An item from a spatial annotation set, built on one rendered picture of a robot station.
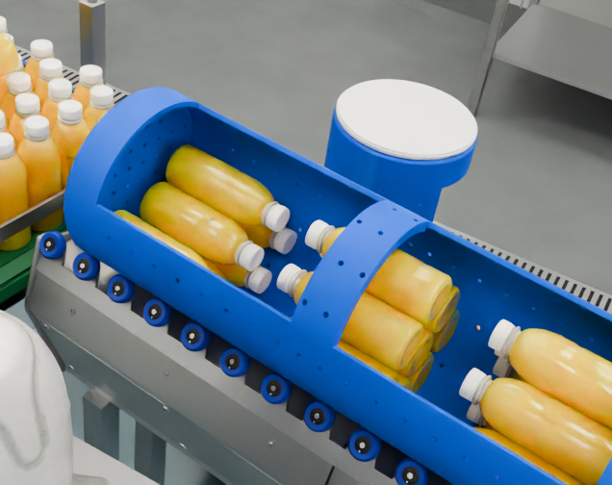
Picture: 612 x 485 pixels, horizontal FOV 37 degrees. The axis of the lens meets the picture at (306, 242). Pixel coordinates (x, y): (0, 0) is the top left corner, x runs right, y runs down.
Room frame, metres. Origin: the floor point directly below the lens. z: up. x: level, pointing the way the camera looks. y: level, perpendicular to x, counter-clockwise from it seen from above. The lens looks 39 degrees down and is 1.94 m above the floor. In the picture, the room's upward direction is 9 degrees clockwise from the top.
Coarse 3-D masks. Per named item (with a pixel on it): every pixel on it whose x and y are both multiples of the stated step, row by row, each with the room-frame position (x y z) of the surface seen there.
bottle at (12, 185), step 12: (0, 156) 1.15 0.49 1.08; (12, 156) 1.17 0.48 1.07; (0, 168) 1.14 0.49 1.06; (12, 168) 1.15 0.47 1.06; (24, 168) 1.18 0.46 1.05; (0, 180) 1.14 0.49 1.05; (12, 180) 1.15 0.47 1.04; (24, 180) 1.17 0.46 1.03; (0, 192) 1.14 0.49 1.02; (12, 192) 1.14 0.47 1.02; (24, 192) 1.16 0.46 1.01; (0, 204) 1.14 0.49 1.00; (12, 204) 1.14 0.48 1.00; (24, 204) 1.16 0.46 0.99; (0, 216) 1.13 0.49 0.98; (12, 216) 1.14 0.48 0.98; (12, 240) 1.14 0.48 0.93; (24, 240) 1.15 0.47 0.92
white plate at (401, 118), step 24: (360, 96) 1.60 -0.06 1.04; (384, 96) 1.62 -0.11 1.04; (408, 96) 1.63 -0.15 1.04; (432, 96) 1.65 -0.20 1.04; (360, 120) 1.51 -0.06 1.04; (384, 120) 1.53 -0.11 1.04; (408, 120) 1.54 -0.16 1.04; (432, 120) 1.56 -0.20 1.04; (456, 120) 1.57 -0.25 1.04; (384, 144) 1.44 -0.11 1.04; (408, 144) 1.46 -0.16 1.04; (432, 144) 1.47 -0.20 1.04; (456, 144) 1.48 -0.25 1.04
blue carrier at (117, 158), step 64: (128, 128) 1.08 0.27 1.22; (192, 128) 1.26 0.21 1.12; (64, 192) 1.04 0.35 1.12; (128, 192) 1.14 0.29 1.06; (320, 192) 1.14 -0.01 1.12; (128, 256) 0.97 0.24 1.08; (384, 256) 0.89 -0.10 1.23; (448, 256) 1.03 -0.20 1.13; (256, 320) 0.86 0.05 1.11; (320, 320) 0.83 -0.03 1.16; (512, 320) 0.97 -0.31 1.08; (576, 320) 0.93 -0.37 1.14; (320, 384) 0.81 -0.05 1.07; (384, 384) 0.77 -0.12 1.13; (448, 384) 0.93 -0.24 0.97; (448, 448) 0.71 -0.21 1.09
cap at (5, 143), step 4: (0, 136) 1.18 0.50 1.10; (4, 136) 1.18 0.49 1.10; (8, 136) 1.18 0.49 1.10; (12, 136) 1.18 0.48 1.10; (0, 140) 1.16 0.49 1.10; (4, 140) 1.17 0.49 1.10; (8, 140) 1.17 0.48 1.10; (12, 140) 1.17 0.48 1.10; (0, 144) 1.15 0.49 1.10; (4, 144) 1.16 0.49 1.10; (8, 144) 1.16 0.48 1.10; (12, 144) 1.17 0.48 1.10; (0, 148) 1.15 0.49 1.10; (4, 148) 1.15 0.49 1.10; (8, 148) 1.16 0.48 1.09; (12, 148) 1.17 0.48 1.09; (0, 152) 1.15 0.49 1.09; (4, 152) 1.15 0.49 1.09; (8, 152) 1.16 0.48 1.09
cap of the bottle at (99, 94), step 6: (90, 90) 1.35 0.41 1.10; (96, 90) 1.36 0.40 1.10; (102, 90) 1.36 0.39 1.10; (108, 90) 1.36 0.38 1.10; (90, 96) 1.35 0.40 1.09; (96, 96) 1.34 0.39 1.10; (102, 96) 1.34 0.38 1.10; (108, 96) 1.35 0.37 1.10; (96, 102) 1.34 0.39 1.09; (102, 102) 1.34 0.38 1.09; (108, 102) 1.35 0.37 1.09
